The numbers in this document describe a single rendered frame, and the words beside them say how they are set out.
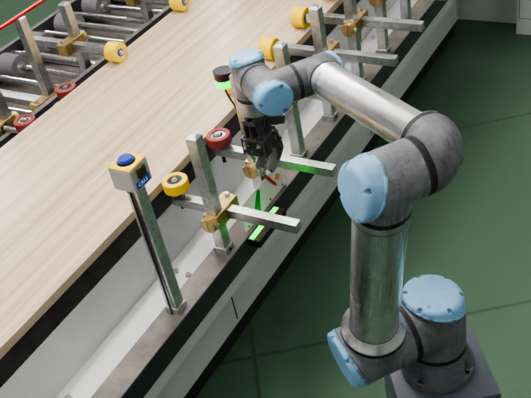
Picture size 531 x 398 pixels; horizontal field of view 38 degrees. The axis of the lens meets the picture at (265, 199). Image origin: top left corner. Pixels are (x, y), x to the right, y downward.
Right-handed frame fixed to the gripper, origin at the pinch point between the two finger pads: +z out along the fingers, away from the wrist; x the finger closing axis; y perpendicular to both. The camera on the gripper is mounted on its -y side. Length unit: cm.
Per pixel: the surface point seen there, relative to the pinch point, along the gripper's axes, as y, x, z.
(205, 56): -67, -66, 8
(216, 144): -16.3, -30.5, 8.8
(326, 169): -17.6, 7.1, 12.3
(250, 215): 6.8, -6.1, 13.7
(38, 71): -36, -124, 4
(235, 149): -19.3, -26.2, 12.3
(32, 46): -37, -123, -6
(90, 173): 9, -63, 8
